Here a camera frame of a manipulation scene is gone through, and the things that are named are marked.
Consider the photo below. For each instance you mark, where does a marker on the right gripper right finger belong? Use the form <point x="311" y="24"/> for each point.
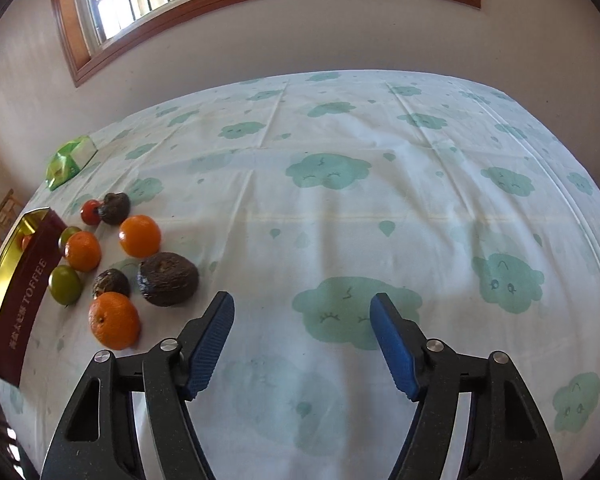
<point x="506" y="436"/>

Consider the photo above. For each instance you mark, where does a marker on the small dark wrinkled fruit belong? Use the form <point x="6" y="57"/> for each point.
<point x="111" y="280"/>

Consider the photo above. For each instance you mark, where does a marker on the green tissue pack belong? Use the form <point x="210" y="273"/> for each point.
<point x="69" y="160"/>

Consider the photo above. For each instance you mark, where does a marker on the smooth orange fruit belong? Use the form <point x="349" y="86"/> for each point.
<point x="139" y="236"/>

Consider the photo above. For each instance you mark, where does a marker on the red gold toffee tin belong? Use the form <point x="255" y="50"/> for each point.
<point x="27" y="258"/>

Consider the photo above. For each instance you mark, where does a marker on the dark wrinkled fruit by tomato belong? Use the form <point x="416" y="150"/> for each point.
<point x="114" y="208"/>

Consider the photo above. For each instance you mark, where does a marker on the green tomato round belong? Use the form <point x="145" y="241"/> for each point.
<point x="65" y="285"/>

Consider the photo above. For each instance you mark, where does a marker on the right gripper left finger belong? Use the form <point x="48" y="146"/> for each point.
<point x="95" y="437"/>

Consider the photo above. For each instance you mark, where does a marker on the small red tomato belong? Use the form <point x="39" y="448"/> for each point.
<point x="89" y="212"/>

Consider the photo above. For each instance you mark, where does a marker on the large orange mandarin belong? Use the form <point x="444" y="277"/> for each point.
<point x="114" y="321"/>

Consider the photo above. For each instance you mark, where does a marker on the large dark wrinkled fruit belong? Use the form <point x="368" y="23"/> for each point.
<point x="167" y="279"/>

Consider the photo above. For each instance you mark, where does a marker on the cloud pattern tablecloth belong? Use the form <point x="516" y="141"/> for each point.
<point x="305" y="195"/>

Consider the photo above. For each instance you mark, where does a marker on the wooden chair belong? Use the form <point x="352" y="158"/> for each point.
<point x="10" y="210"/>

